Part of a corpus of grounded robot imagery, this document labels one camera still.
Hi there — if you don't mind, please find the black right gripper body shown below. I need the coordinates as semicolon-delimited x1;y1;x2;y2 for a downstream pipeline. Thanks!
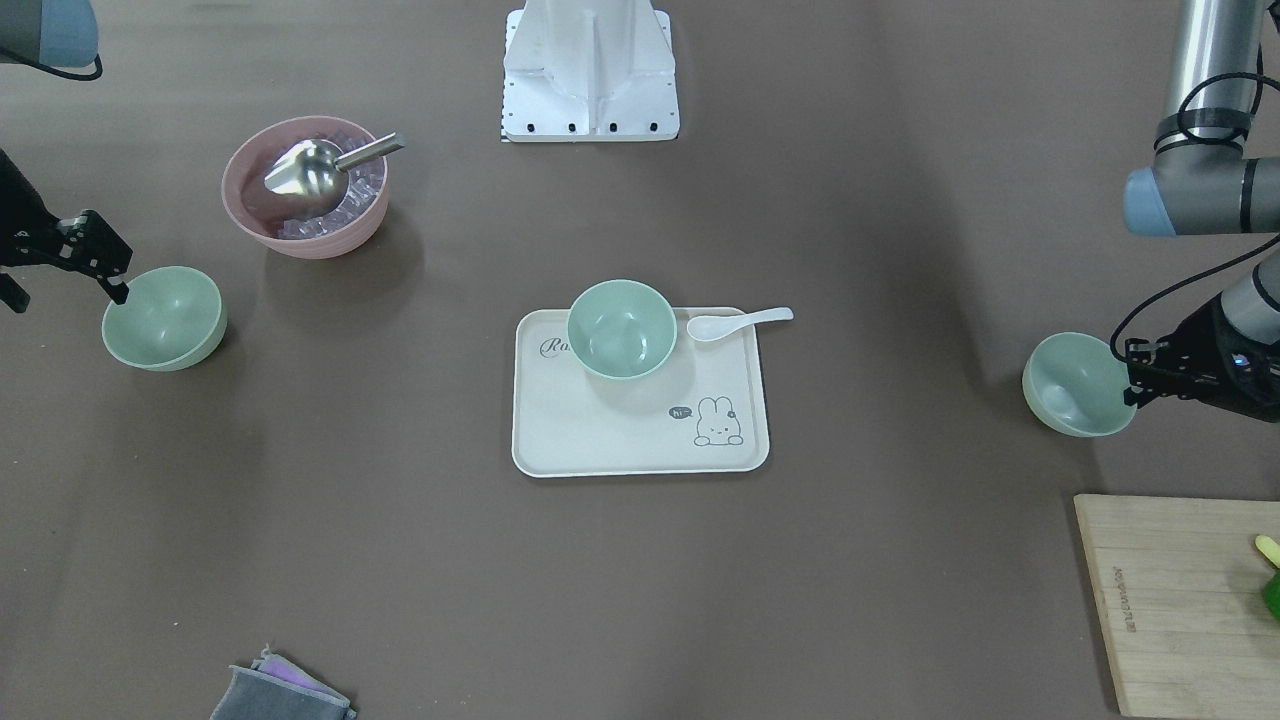
1;150;63;268

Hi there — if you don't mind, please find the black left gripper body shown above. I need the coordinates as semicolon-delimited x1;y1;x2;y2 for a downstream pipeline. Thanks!
1165;297;1279;423

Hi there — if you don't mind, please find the green bowl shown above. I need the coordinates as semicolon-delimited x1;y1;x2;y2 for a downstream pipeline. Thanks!
1021;332;1137;438
100;266;228;372
564;279;678;380

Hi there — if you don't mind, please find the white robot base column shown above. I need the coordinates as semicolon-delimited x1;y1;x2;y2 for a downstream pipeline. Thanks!
500;1;681;143

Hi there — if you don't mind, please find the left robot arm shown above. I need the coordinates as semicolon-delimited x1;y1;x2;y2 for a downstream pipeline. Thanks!
1108;1;1279;423

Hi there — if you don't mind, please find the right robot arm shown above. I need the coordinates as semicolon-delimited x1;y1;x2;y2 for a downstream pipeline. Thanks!
1;1;133;305

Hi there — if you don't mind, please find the yellow plastic knife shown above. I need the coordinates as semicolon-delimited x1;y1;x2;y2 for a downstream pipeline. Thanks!
1253;534;1280;569

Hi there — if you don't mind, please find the bamboo cutting board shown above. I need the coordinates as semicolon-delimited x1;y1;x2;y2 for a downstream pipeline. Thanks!
1073;495;1279;719

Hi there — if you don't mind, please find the pink bowl with ice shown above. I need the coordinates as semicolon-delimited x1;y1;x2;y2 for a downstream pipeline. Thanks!
221;117;390;261

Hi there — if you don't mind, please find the green lime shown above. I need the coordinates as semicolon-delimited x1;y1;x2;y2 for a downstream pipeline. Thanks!
1260;570;1280;621

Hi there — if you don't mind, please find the metal scoop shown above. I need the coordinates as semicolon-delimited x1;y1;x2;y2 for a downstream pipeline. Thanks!
262;132;406;220

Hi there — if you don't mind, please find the white ceramic spoon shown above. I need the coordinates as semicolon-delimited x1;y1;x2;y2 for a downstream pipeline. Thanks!
686;307;794;342

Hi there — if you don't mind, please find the cream serving tray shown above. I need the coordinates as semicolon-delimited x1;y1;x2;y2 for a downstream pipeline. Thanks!
511;309;771;478

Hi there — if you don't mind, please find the grey folded cloth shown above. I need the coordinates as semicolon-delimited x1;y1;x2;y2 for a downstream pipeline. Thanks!
210;647;358;719

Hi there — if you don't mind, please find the green bowl on tray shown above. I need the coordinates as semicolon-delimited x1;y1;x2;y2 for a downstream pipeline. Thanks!
564;279;678;380

